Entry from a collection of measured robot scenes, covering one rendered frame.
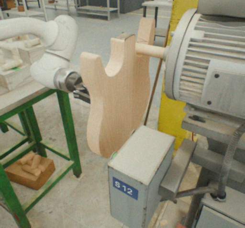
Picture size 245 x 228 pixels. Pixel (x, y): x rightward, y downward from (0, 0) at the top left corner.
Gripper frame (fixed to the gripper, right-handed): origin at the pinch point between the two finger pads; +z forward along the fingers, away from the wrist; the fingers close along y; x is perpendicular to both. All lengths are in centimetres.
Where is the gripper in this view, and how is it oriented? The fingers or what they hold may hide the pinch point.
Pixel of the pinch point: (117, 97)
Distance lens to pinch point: 69.7
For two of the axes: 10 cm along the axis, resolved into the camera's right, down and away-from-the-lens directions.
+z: 8.5, 3.0, -4.3
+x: -0.1, -8.1, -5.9
